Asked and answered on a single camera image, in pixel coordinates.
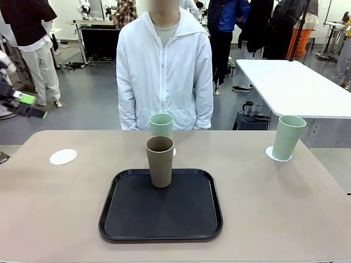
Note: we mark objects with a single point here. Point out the black plastic tray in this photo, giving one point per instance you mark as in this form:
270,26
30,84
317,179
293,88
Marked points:
164,219

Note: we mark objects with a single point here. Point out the black stand pole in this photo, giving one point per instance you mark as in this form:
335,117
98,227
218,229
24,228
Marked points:
300,27

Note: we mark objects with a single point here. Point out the white background table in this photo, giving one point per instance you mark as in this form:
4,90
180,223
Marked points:
288,82

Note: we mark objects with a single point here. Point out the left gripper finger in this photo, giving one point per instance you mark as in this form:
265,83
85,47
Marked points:
30,111
26,98

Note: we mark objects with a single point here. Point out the black step stool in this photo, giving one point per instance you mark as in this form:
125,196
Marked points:
246,123

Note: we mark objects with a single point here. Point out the bystander in grey trousers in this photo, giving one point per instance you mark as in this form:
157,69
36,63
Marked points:
344,54

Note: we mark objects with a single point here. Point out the person in white jacket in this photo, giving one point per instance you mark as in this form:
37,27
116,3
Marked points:
164,68

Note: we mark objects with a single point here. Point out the white standing desk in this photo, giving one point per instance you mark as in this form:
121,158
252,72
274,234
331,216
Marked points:
333,24

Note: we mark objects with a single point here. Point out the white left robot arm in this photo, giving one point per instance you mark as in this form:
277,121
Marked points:
4,60

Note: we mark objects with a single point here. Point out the bystander in blue jacket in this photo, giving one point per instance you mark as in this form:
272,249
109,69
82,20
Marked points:
227,19

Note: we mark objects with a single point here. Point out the black cabinet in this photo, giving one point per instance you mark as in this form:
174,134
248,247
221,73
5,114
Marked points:
101,43

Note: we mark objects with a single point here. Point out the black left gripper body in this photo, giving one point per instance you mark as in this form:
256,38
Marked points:
6,96

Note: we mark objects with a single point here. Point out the black and silver mug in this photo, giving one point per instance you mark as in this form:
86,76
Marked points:
248,108

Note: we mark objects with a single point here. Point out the pale green tall cup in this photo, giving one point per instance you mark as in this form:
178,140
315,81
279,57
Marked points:
288,139
161,128

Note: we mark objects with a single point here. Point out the bystander in grey jacket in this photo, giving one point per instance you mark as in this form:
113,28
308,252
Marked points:
288,22

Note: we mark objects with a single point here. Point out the small white background robot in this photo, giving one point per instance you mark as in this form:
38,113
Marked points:
83,6

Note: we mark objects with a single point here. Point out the person's left forearm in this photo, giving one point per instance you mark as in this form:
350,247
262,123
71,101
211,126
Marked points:
204,109

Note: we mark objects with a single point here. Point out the brown tall cup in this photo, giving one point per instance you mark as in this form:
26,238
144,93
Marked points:
160,170

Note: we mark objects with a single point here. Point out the bystander in plaid shirt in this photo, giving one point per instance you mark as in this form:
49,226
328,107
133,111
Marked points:
124,11

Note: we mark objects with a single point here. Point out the bystander in beige trousers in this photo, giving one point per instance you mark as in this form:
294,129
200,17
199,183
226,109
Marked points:
27,22

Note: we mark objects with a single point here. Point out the bystander in black jacket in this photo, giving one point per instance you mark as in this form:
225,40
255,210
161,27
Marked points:
257,27

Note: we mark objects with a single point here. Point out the green cart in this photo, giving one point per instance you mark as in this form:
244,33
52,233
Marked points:
232,65

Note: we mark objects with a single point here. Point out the person's right forearm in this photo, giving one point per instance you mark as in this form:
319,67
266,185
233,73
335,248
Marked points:
124,112

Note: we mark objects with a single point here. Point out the dark patterned flat object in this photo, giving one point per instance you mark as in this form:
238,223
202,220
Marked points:
3,157

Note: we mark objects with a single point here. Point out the white scalloped paper coaster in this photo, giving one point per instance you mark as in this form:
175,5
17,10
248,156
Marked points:
268,152
63,157
175,153

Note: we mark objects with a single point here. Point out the bystander in orange trousers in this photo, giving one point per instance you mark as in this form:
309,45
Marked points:
301,41

